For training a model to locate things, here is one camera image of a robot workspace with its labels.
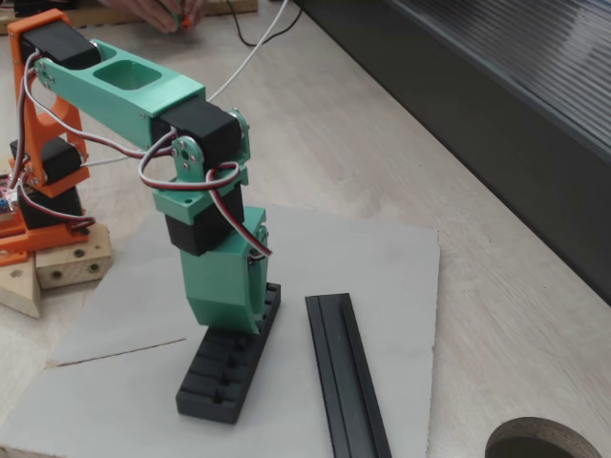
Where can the black slotted holder block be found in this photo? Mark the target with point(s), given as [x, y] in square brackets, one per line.
[210, 386]

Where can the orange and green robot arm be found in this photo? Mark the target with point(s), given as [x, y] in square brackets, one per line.
[119, 95]

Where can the bare human hand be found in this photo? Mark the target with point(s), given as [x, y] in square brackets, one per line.
[153, 12]

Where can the grey wooden board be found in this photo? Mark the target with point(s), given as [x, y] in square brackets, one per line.
[119, 381]

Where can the light wooden base block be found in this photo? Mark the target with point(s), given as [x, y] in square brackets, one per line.
[71, 267]

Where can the angled light wooden plank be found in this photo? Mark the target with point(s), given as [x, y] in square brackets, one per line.
[19, 291]

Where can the red controller board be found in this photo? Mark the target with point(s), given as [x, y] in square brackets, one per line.
[6, 191]

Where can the black aluminium profile rail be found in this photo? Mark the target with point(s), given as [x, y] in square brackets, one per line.
[343, 381]

